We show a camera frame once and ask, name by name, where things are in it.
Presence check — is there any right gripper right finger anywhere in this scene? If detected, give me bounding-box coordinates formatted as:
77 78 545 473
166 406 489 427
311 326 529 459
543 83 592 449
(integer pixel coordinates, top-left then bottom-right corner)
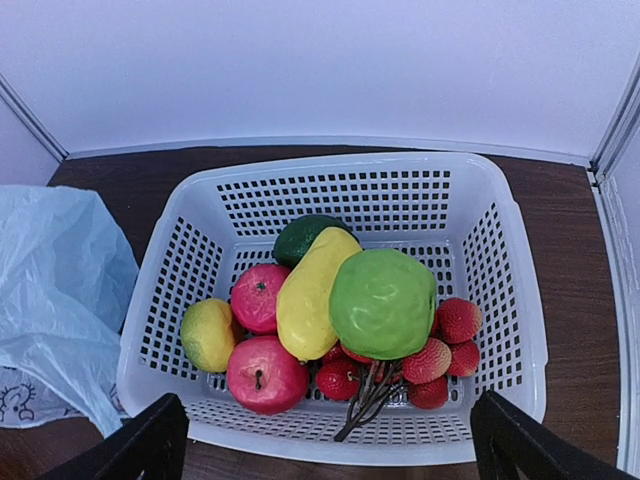
470 390 632 479

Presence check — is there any right aluminium corner post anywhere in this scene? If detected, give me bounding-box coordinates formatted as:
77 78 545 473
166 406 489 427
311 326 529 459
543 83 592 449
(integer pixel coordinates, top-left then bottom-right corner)
589 57 639 184

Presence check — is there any red fruit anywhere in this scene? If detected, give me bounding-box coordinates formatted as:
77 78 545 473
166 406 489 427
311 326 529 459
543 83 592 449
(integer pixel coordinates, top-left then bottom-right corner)
231 264 291 335

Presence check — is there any yellow green lemon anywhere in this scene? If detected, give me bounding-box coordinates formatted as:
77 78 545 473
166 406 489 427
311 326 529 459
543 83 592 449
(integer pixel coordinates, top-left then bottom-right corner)
180 298 244 373

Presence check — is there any left aluminium corner post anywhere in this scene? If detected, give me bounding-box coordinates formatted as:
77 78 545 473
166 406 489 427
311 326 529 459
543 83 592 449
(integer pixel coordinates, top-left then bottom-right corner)
0 74 69 163

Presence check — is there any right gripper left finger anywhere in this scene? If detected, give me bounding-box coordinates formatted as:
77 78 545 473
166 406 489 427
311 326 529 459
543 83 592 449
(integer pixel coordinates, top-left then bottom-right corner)
40 393 189 479

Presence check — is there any red lychee bunch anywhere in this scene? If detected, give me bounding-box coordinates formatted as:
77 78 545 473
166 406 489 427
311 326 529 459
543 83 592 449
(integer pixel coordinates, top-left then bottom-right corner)
315 298 483 442

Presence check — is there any light blue printed plastic bag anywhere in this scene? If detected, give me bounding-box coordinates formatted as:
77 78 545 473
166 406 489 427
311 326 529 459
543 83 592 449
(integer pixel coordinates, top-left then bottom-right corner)
1 186 139 436

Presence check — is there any red apple with stem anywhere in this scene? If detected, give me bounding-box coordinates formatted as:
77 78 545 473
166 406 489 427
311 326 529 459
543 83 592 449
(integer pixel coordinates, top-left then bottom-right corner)
226 335 310 415

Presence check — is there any yellow mango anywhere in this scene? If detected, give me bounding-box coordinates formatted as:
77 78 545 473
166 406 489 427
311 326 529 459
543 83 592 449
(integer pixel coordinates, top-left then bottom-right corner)
276 227 362 362

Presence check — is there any white perforated plastic basket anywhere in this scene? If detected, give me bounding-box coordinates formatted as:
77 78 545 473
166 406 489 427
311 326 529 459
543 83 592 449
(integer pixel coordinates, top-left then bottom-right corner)
117 153 548 466

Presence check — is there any green fruit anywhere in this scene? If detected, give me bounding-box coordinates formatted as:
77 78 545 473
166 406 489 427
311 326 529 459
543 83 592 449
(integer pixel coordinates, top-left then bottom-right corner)
273 214 352 269

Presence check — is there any aluminium corner post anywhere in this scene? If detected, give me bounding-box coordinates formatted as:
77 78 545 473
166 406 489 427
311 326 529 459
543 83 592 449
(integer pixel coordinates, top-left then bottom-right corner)
0 74 69 163
589 57 639 184

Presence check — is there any green apple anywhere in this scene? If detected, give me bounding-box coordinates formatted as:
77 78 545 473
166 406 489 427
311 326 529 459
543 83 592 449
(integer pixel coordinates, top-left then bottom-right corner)
329 249 437 361

